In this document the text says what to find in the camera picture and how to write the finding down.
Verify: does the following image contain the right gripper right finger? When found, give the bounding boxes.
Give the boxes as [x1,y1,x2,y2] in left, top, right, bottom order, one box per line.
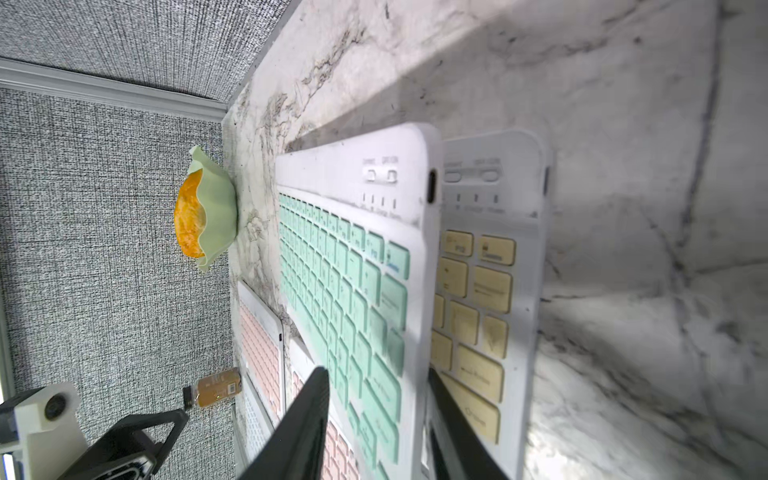
[425,368,507,480]

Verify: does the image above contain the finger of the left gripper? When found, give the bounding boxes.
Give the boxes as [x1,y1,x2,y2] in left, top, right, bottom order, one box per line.
[60,409,189,480]

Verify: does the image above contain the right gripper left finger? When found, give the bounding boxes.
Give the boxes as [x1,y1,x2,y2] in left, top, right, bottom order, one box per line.
[240,367,330,479]

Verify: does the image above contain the pink keyboard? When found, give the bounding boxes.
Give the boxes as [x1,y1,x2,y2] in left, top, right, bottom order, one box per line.
[236,281,286,427]
[287,338,361,479]

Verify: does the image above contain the yellow keyboard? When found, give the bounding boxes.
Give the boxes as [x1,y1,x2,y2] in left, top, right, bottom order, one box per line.
[431,130,550,479]

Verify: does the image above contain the green keyboard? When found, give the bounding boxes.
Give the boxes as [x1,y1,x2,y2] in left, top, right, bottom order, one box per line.
[275,123,444,479]

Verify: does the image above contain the white keyboard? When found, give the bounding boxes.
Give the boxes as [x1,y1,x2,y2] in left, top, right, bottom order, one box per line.
[234,364,273,475]

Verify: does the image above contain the glass jar black lid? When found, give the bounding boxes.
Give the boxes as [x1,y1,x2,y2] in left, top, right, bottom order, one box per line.
[182,367,242,410]

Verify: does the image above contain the orange croissant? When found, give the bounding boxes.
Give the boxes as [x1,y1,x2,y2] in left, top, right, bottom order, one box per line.
[174,170,206,258]

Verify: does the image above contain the green leaf-shaped plate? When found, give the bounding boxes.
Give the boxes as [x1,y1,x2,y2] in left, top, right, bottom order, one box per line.
[188,145,238,272]

